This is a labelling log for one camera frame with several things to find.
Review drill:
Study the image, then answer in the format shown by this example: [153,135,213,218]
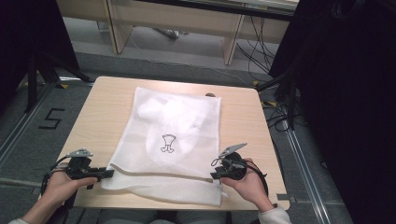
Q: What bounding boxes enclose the white garment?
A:
[137,94,209,162]

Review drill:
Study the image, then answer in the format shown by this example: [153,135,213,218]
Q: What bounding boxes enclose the hand-held gripper cable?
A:
[40,156,72,198]
[247,161,270,198]

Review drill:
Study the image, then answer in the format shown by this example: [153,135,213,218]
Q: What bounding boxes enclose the black cable bundle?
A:
[235,15,278,82]
[261,98,295,133]

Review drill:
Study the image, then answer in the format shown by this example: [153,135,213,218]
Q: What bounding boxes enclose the person's left hand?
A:
[39,169,99,217]

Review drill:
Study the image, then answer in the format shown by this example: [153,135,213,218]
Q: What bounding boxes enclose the light wooden desk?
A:
[56,0,301,66]

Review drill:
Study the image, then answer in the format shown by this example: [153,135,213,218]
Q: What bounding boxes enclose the left hand-held gripper cable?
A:
[40,156,72,198]

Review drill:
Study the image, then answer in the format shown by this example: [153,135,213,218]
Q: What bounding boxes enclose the white mesh laundry bag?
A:
[100,86,231,208]

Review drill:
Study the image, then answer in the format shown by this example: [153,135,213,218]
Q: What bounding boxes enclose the right hand-held gripper cable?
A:
[247,161,270,198]

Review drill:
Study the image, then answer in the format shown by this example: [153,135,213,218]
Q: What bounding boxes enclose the black metal stand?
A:
[25,50,94,114]
[256,69,297,131]

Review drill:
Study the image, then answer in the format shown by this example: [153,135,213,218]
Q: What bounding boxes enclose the metal floor rail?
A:
[0,83,58,170]
[283,126,332,224]

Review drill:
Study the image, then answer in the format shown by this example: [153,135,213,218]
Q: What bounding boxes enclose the person's legs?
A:
[95,208,232,224]

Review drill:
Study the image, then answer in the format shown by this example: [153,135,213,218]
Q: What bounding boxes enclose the person's right hand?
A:
[219,157,276,214]

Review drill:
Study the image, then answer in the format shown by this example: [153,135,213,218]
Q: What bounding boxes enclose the grey tape piece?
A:
[276,192,297,203]

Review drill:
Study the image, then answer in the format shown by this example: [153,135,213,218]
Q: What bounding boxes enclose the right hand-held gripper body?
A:
[218,142,249,181]

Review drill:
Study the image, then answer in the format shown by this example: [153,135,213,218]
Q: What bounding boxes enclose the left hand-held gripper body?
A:
[64,147,108,182]

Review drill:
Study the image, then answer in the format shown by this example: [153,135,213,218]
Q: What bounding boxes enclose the black curtain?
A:
[268,0,396,224]
[0,0,80,108]

